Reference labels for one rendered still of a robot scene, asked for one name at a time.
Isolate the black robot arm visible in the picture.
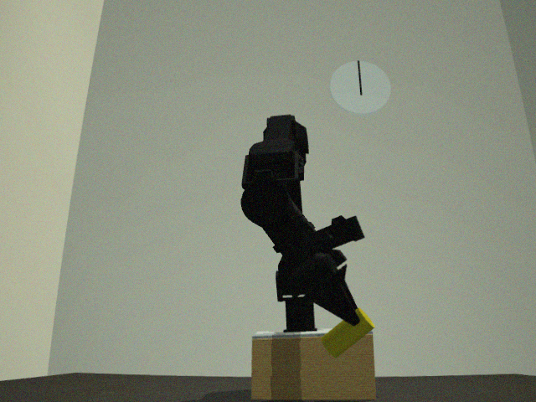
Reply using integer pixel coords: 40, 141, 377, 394
241, 114, 364, 332

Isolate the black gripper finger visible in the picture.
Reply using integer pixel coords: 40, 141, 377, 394
304, 268, 360, 326
341, 265, 358, 311

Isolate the yellow cylinder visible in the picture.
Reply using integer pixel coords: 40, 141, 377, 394
321, 308, 374, 358

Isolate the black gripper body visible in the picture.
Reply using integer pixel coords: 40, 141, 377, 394
271, 216, 348, 299

